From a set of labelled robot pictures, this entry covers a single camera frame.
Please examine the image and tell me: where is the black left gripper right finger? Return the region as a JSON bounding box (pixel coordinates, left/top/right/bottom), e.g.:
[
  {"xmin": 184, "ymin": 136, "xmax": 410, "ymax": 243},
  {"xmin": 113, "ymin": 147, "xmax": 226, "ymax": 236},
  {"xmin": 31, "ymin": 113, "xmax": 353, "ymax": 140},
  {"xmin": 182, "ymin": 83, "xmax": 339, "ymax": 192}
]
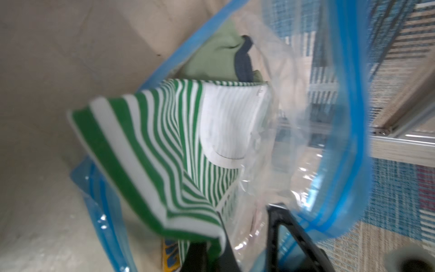
[{"xmin": 211, "ymin": 227, "xmax": 241, "ymax": 272}]

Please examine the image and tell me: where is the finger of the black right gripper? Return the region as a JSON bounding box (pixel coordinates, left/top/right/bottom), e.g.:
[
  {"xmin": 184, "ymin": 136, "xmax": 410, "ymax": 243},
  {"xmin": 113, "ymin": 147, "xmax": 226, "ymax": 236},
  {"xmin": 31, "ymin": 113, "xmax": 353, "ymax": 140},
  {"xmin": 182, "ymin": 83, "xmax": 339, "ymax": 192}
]
[{"xmin": 265, "ymin": 204, "xmax": 335, "ymax": 272}]

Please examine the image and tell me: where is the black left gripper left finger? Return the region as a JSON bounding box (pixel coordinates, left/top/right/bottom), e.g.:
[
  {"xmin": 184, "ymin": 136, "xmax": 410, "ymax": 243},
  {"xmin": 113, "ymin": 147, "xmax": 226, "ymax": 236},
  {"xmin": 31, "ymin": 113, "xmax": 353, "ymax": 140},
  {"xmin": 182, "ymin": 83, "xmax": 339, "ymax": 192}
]
[{"xmin": 180, "ymin": 242, "xmax": 208, "ymax": 272}]

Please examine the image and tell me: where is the green white striped tank top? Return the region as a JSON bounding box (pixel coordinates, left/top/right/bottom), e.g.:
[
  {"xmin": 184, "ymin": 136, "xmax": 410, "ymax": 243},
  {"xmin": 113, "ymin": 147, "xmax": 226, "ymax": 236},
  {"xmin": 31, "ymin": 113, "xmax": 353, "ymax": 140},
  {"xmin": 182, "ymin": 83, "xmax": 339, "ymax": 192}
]
[{"xmin": 68, "ymin": 79, "xmax": 271, "ymax": 262}]

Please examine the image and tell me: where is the clear vacuum bag blue zip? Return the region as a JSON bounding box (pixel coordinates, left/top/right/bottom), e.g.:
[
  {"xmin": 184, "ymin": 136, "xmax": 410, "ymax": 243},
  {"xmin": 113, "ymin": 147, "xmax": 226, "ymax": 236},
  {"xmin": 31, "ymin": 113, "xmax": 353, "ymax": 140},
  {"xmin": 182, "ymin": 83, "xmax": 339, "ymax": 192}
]
[{"xmin": 71, "ymin": 1, "xmax": 372, "ymax": 272}]

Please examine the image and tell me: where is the green patterned garment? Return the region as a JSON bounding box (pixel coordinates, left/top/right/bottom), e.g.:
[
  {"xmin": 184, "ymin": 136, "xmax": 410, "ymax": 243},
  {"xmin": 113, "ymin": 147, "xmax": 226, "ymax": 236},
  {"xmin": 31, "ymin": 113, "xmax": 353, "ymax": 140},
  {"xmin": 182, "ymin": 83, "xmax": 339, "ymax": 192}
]
[{"xmin": 177, "ymin": 20, "xmax": 263, "ymax": 83}]

